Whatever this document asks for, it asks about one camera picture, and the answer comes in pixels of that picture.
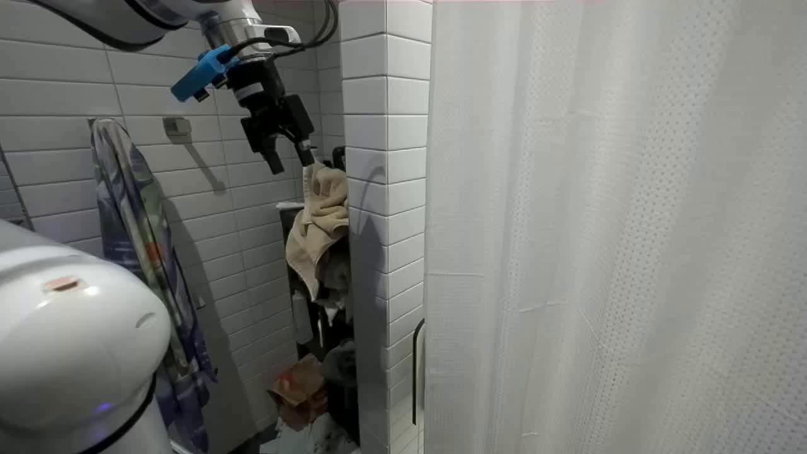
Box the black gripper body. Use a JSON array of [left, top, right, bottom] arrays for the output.
[[224, 56, 292, 136]]

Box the beige bath towel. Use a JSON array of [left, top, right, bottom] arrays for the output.
[[284, 161, 352, 302]]

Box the colourful patterned hanging towel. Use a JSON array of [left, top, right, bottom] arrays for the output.
[[86, 116, 218, 454]]

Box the grey white crumpled cloth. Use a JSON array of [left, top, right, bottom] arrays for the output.
[[314, 238, 354, 316]]

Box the black shelf rack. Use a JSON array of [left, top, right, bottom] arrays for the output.
[[275, 199, 362, 443]]

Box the orange brown box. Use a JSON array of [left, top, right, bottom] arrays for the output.
[[267, 350, 331, 435]]

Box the thin grey metal bar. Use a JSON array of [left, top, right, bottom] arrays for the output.
[[0, 147, 39, 234]]

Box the white shower curtain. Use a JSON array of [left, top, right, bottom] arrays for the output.
[[425, 0, 807, 454]]

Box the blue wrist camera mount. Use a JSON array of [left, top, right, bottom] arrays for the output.
[[169, 44, 243, 107]]

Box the chrome wall hanger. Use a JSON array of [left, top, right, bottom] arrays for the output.
[[161, 114, 227, 196]]

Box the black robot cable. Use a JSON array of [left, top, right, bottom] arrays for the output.
[[243, 0, 340, 64]]

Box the grey metal handle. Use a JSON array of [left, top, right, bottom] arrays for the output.
[[408, 319, 430, 428]]

